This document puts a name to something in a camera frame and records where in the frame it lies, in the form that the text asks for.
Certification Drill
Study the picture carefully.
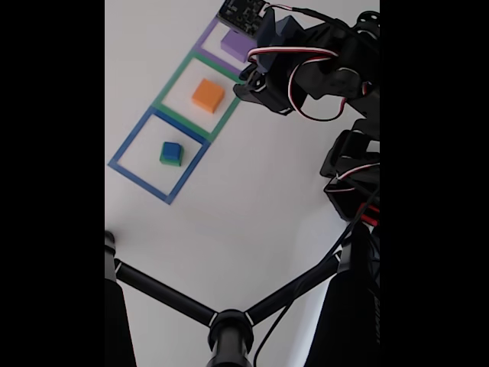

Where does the small blue cube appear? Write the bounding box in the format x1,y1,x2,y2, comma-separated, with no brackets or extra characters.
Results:
161,141,180,161

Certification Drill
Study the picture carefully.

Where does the green block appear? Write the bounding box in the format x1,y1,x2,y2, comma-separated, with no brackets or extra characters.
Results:
159,143,185,167

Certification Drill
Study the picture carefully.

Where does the black camera tripod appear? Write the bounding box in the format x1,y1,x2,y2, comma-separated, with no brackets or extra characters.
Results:
105,221,381,367

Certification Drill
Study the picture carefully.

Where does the purple tape square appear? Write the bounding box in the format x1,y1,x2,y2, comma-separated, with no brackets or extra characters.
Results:
193,17,249,76

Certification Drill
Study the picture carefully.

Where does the orange block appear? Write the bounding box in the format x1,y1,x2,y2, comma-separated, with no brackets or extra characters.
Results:
191,78,225,115

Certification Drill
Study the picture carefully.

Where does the camera board with blue mount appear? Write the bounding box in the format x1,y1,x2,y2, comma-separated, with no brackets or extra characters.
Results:
216,0,306,73

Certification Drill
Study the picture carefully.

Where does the green tape square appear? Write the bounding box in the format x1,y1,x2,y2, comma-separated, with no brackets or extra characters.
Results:
152,49,245,143

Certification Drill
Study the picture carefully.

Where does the purple block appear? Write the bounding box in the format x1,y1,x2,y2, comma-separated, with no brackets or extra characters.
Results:
220,29,257,63

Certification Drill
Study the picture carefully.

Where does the blue tape square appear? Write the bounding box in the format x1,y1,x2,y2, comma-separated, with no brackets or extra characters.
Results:
108,106,212,206

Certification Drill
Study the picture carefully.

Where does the red clamp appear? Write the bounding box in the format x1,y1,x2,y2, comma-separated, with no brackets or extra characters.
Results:
361,204,381,227

